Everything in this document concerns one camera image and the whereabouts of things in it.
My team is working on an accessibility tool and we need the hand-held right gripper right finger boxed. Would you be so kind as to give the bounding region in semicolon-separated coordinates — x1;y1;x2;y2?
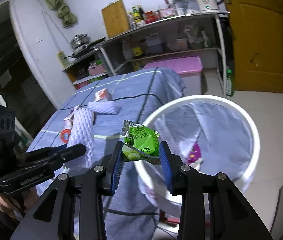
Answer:
158;141;273;240

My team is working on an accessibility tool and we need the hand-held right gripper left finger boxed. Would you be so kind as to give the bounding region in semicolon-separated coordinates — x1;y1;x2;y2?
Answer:
10;141;124;240

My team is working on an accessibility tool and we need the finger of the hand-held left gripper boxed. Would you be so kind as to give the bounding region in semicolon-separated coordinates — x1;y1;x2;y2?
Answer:
16;154;65;173
24;144;87;162

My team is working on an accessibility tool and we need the white foam fruit net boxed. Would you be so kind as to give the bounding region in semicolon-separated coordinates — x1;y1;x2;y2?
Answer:
66;106;95;169

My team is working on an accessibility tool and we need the green snack packet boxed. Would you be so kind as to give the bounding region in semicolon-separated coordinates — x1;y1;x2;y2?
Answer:
121;120;160;165

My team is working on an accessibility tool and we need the purple textured pouch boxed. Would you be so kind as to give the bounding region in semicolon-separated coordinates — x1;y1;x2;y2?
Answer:
88;101;122;115

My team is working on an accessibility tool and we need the white round trash bin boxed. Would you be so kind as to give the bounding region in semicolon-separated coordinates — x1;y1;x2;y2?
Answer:
133;94;261;232

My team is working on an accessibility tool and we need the red yellow snack wrapper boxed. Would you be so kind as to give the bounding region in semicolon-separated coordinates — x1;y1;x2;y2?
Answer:
60;129;73;144

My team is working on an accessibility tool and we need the white crumpled wrapper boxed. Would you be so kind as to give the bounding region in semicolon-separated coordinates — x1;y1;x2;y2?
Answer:
189;157;204;172

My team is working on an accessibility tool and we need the purple wrapper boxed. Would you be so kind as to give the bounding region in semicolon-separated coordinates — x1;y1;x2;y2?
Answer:
185;141;203;165

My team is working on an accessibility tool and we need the red plastic stool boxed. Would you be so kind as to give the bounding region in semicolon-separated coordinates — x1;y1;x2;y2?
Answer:
160;210;180;227

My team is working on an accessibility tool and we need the red white small carton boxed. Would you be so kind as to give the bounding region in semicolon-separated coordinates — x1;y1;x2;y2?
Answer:
94;88;112;102

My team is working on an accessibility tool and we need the blue translucent bin liner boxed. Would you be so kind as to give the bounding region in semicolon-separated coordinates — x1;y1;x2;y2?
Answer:
138;101;253;205

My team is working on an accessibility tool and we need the blue checked tablecloth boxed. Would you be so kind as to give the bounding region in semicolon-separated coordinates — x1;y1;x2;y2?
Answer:
25;67;185;240

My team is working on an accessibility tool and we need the pink basket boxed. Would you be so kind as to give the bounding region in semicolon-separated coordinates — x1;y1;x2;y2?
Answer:
88;64;107;77

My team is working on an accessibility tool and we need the yellow fly swatter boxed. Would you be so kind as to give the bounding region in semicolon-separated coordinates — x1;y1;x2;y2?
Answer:
42;10;66;68

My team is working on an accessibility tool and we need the black stove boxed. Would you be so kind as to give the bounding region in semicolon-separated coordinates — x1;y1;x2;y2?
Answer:
70;46;99;58

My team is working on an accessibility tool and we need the pink lid storage box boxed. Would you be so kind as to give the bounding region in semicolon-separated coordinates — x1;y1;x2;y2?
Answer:
143;56;203;95

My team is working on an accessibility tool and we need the green plastic bottle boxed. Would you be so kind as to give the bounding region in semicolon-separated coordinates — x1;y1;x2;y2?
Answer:
225;66;234;97

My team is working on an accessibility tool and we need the clear plastic bottle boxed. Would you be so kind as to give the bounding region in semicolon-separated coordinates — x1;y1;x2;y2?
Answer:
121;41;132;60

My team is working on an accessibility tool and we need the yellow label oil bottle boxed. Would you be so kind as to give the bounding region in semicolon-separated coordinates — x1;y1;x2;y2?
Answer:
131;42;143;59

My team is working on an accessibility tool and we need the clear plastic tub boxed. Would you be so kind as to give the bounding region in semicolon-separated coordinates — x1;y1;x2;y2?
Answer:
166;37;189;51

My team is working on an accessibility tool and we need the crumpled plastic bag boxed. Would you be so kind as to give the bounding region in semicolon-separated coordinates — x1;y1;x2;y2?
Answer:
184;26;212;49

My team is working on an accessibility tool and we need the wooden cutting board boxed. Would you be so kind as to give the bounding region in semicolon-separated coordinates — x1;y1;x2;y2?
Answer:
101;0;130;39

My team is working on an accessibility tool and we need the green hanging cloth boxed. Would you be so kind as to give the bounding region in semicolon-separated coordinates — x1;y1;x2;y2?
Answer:
40;0;78;28

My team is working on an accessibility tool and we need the green cap sauce bottle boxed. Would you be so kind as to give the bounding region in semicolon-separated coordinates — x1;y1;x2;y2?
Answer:
131;6;142;27

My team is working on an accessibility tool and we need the metal shelf rack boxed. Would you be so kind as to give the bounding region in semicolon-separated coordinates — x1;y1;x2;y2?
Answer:
99;11;232;95

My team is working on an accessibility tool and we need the dark sauce bottle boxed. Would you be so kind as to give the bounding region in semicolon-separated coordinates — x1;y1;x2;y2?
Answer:
138;4;146;21

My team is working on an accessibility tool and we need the clear plastic container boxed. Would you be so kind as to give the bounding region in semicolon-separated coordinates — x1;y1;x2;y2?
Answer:
174;0;199;14

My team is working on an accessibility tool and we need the yellow wooden door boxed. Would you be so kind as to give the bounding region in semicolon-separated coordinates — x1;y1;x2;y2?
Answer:
215;0;283;94

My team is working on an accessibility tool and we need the black cable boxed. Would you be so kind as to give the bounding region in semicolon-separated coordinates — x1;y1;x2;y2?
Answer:
101;205;179;240

